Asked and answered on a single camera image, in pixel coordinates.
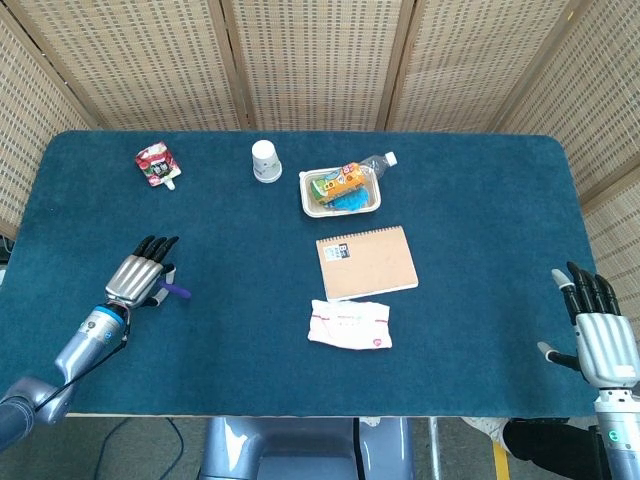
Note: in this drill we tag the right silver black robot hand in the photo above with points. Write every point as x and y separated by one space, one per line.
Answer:
605 345

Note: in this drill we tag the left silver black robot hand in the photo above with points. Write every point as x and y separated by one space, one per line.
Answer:
135 280

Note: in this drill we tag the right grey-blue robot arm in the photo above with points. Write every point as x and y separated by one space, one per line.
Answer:
620 435

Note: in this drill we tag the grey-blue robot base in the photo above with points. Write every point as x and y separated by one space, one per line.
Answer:
300 450

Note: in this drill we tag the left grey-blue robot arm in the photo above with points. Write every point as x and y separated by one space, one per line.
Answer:
85 340

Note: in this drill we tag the black clothed person leg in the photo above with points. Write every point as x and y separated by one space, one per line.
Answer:
550 445

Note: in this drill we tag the red spouted drink pouch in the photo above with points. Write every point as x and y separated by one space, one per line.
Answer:
157 165

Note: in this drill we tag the blue carpet table mat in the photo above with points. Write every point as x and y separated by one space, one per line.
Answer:
225 360

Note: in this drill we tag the white knit shoe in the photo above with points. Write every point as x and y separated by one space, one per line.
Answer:
487 427

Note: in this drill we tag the white paper cup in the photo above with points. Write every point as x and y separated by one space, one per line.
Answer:
265 162

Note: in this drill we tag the white rectangular food tray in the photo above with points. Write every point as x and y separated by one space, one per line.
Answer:
305 195

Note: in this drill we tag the metal table leg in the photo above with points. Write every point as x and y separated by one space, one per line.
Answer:
435 450

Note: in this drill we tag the orange snack packet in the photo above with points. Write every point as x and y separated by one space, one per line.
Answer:
337 185

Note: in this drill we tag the blue crumpled wrapper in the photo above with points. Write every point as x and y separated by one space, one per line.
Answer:
350 202

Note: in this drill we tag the brown spiral notebook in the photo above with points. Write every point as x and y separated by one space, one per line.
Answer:
367 265

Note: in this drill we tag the clear plastic bottle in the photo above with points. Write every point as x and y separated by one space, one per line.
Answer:
377 164

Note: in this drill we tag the woven bamboo folding screen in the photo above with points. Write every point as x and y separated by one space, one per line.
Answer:
320 65

